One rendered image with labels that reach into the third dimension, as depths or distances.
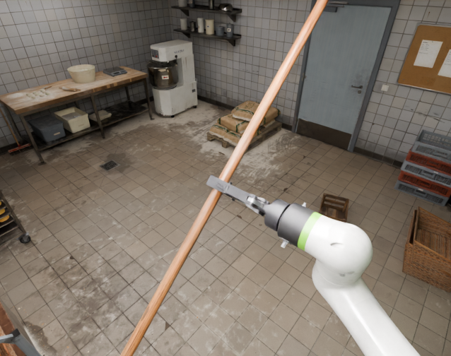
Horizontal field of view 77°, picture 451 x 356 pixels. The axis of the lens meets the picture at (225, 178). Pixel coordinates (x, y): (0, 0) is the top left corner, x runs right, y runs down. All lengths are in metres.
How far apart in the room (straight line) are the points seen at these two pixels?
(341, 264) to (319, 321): 2.23
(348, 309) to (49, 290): 2.92
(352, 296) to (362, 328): 0.06
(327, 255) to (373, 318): 0.16
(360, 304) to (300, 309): 2.15
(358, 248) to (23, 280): 3.24
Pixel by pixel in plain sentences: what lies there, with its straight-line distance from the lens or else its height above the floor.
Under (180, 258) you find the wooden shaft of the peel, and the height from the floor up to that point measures 1.82.
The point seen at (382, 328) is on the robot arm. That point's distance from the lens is 0.71.
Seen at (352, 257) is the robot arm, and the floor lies 1.99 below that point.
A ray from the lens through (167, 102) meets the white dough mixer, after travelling 5.83.
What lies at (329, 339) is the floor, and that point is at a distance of 2.79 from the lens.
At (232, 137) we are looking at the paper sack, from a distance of 4.60.
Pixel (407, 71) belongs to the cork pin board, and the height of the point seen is 1.36.
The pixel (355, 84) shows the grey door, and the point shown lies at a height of 1.07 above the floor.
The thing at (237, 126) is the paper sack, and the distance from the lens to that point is 4.57.
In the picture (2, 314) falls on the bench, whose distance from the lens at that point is 2.57.
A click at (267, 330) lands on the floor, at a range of 2.71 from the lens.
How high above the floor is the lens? 2.44
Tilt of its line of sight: 37 degrees down
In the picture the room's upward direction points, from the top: straight up
